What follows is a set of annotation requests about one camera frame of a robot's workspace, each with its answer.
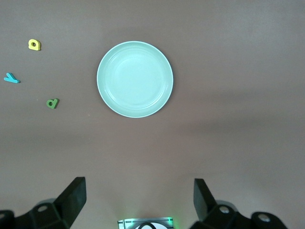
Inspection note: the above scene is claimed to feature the yellow letter a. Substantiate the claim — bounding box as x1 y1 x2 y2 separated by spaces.
28 39 41 51

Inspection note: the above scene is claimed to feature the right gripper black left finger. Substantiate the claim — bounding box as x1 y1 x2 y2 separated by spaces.
0 177 87 229

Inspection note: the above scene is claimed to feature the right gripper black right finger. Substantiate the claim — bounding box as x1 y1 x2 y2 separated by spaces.
190 178 286 229

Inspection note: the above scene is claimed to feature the cyan letter y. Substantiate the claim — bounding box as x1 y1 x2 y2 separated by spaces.
3 72 21 84

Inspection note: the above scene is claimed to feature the pale green round plate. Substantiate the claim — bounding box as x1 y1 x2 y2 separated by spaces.
96 41 174 119

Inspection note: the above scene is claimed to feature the green letter p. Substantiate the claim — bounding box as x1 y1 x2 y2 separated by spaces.
45 98 60 110

